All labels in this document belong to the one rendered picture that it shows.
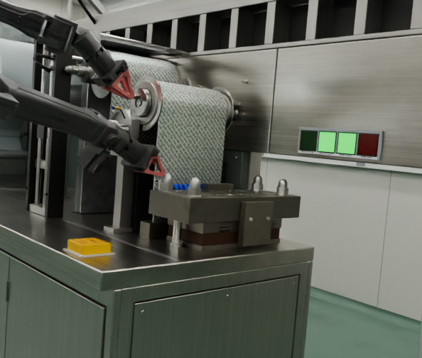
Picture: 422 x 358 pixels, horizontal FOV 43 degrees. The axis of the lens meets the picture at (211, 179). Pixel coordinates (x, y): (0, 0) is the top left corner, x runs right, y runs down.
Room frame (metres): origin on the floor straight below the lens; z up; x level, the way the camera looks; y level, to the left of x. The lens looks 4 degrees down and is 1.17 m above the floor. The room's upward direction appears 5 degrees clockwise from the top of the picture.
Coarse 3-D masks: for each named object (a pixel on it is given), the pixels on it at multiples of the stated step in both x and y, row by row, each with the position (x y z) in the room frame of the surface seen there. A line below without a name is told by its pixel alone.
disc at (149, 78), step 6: (144, 78) 1.45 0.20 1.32; (150, 78) 1.43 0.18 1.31; (138, 84) 1.47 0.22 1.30; (156, 84) 1.41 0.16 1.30; (156, 90) 1.40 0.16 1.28; (162, 96) 1.39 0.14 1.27; (162, 102) 1.39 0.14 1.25; (132, 114) 1.48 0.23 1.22; (156, 114) 1.40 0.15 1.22; (156, 120) 1.40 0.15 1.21; (144, 126) 1.44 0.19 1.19; (150, 126) 1.42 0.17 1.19
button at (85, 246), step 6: (72, 240) 1.16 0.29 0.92; (78, 240) 1.16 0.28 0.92; (84, 240) 1.17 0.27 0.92; (90, 240) 1.17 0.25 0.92; (96, 240) 1.18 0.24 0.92; (102, 240) 1.19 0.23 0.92; (72, 246) 1.15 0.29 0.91; (78, 246) 1.13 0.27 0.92; (84, 246) 1.12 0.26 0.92; (90, 246) 1.13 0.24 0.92; (96, 246) 1.14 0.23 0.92; (102, 246) 1.15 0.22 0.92; (108, 246) 1.16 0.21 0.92; (78, 252) 1.13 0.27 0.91; (84, 252) 1.12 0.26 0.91; (90, 252) 1.13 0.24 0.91; (96, 252) 1.14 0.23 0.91; (102, 252) 1.15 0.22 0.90; (108, 252) 1.16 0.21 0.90
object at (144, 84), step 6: (144, 84) 1.44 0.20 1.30; (150, 84) 1.42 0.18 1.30; (150, 90) 1.42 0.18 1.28; (156, 96) 1.40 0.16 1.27; (156, 102) 1.40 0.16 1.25; (156, 108) 1.40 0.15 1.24; (228, 108) 1.57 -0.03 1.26; (150, 114) 1.41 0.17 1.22; (144, 120) 1.43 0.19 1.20; (150, 120) 1.41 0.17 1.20
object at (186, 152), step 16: (160, 128) 1.40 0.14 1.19; (176, 128) 1.44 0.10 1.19; (192, 128) 1.47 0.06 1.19; (208, 128) 1.51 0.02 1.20; (160, 144) 1.40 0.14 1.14; (176, 144) 1.44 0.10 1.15; (192, 144) 1.47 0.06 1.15; (208, 144) 1.51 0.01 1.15; (160, 160) 1.40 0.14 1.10; (176, 160) 1.44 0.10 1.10; (192, 160) 1.48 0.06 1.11; (208, 160) 1.52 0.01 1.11; (160, 176) 1.41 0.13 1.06; (176, 176) 1.44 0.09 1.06; (192, 176) 1.48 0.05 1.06; (208, 176) 1.52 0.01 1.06
